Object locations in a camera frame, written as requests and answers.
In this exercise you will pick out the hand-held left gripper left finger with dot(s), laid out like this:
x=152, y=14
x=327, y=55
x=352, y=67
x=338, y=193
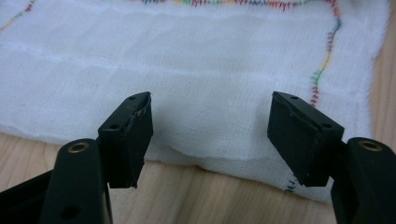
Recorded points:
x=127, y=140

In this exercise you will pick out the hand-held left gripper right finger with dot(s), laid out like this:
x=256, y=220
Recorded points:
x=302, y=140

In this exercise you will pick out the white cloth with coloured stitching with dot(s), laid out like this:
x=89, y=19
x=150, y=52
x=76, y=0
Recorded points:
x=199, y=62

